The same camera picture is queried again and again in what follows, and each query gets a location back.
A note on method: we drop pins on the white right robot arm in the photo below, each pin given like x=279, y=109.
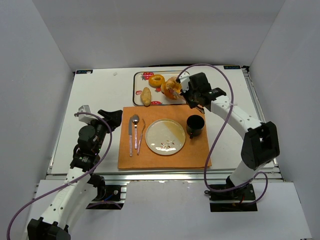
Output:
x=260, y=139

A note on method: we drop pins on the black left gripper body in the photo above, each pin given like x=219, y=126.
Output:
x=105, y=118

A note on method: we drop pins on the pale ring donut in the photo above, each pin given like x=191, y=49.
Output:
x=163, y=87

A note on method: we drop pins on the aluminium frame rail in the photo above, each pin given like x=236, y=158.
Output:
x=123, y=177

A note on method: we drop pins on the strawberry pattern rectangular tray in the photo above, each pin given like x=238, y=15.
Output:
x=141, y=81

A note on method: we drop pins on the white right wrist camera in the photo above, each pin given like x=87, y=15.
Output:
x=184, y=80

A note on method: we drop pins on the knife with pink handle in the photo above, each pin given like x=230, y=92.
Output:
x=130, y=137

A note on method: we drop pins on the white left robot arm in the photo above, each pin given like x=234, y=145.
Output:
x=81, y=185

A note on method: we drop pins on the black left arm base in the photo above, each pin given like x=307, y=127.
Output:
x=109, y=196

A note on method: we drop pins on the dark green mug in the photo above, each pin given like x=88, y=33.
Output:
x=194, y=126

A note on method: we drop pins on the black table corner label right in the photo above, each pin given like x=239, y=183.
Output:
x=231, y=67

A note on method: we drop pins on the round cream ceramic plate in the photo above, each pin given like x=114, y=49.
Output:
x=165, y=137

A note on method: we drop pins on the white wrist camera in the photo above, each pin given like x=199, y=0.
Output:
x=184, y=80
x=83, y=114

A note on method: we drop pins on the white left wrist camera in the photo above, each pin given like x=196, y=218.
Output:
x=83, y=114

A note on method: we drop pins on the spoon with pink handle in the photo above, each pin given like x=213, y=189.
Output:
x=135, y=120

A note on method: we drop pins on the black table corner label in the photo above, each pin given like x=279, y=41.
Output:
x=231, y=67
x=84, y=71

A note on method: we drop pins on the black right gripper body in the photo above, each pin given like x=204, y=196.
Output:
x=189, y=96

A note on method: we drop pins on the rose gold fork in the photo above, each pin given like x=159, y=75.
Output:
x=141, y=137

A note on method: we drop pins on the orange glazed ring donut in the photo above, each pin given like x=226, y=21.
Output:
x=156, y=80

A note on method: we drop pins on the oblong baked bread roll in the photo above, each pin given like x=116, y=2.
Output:
x=146, y=97

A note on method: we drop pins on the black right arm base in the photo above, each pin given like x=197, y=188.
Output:
x=228, y=198

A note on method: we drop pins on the metal kitchen tongs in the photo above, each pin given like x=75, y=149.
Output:
x=201, y=110

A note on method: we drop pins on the orange cloth placemat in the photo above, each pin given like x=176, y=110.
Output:
x=193, y=154

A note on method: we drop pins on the black table corner label left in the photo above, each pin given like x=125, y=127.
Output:
x=84, y=71

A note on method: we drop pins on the large sugar-crusted bundt bread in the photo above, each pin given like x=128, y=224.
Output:
x=172, y=84

